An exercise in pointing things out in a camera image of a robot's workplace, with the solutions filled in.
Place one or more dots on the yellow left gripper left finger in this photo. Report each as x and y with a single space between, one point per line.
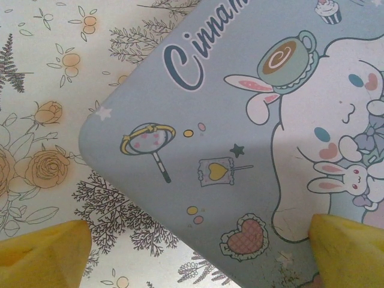
42 258

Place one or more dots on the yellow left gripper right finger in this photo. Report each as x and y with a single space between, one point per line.
351 255

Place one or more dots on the blue cartoon tin box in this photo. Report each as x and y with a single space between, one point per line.
240 135

